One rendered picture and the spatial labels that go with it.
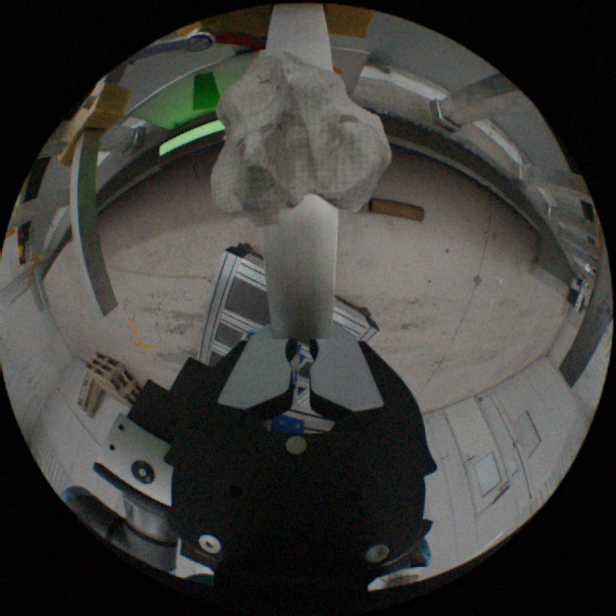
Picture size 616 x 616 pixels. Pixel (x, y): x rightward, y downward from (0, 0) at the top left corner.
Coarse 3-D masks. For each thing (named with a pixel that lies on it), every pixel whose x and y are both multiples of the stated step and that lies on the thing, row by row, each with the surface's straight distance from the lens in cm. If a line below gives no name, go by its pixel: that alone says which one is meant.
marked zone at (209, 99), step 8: (200, 80) 25; (208, 80) 26; (200, 88) 27; (208, 88) 27; (216, 88) 27; (200, 96) 28; (208, 96) 28; (216, 96) 28; (200, 104) 30; (208, 104) 30; (216, 104) 30
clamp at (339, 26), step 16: (224, 16) 20; (240, 16) 20; (256, 16) 20; (336, 16) 20; (352, 16) 20; (368, 16) 20; (224, 32) 21; (240, 32) 21; (256, 32) 21; (336, 32) 21; (352, 32) 21
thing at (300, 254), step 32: (288, 32) 14; (320, 32) 14; (320, 64) 10; (288, 224) 7; (320, 224) 7; (288, 256) 7; (320, 256) 7; (288, 288) 8; (320, 288) 8; (288, 320) 8; (320, 320) 8
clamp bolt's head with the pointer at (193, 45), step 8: (216, 32) 21; (192, 40) 19; (200, 40) 19; (208, 40) 19; (216, 40) 21; (224, 40) 21; (232, 40) 21; (240, 40) 21; (248, 40) 21; (256, 40) 21; (192, 48) 20; (200, 48) 20; (256, 48) 22; (264, 48) 22
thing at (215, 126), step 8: (200, 128) 31; (208, 128) 30; (216, 128) 29; (224, 128) 29; (184, 136) 32; (192, 136) 31; (200, 136) 30; (168, 144) 34; (176, 144) 33; (160, 152) 35
